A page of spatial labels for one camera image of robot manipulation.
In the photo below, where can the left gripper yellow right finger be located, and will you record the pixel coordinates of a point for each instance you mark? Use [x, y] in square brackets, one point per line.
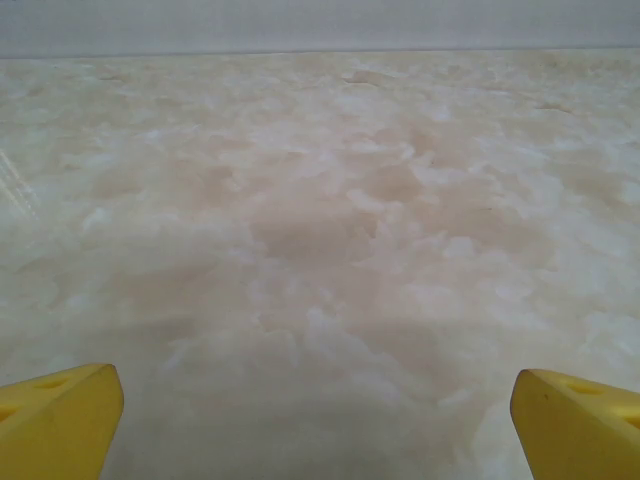
[580, 435]

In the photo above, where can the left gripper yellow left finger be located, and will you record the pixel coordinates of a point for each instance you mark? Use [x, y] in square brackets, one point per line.
[55, 430]

